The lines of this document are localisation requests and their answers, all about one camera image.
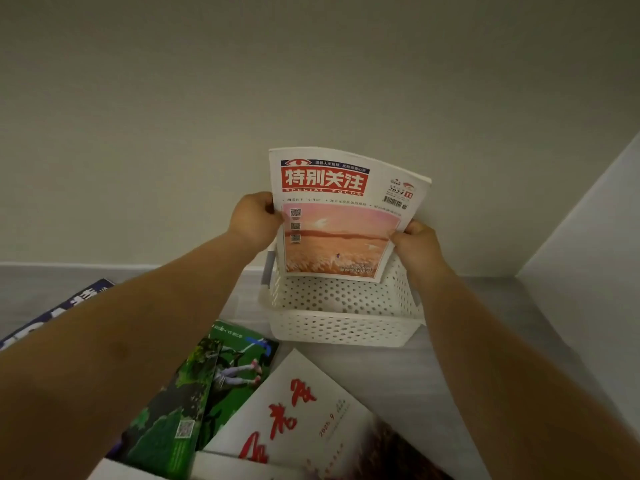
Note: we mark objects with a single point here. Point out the plain white booklet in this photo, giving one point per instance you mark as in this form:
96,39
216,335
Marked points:
225,469

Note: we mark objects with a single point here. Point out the white magazine with red calligraphy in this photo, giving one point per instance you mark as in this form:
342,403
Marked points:
305,419

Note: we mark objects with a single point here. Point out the person's right forearm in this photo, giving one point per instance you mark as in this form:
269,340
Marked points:
505,384

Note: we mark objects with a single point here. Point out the dark green magazine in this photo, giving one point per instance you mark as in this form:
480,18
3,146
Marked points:
167,419

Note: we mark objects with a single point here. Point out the dark blue magazine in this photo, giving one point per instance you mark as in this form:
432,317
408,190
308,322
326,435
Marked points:
84,295

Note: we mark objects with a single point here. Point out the white perforated plastic basket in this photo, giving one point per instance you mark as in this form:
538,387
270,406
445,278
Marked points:
340,324

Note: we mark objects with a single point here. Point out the person's right thumb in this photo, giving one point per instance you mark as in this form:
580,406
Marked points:
400,237

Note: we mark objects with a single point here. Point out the white magazine with pink picture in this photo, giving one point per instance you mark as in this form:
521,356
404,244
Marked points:
340,229

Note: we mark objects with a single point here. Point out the person's left thumb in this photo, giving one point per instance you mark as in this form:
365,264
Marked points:
276,217

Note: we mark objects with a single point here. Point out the person's left hand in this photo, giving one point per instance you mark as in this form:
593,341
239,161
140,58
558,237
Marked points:
252,219

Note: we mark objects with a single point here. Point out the person's left forearm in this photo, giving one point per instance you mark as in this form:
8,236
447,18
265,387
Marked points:
125,354

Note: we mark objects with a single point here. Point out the bright green magazine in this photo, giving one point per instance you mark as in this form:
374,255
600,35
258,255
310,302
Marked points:
240,367

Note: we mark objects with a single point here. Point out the person's right hand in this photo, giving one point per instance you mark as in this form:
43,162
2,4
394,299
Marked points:
420,252

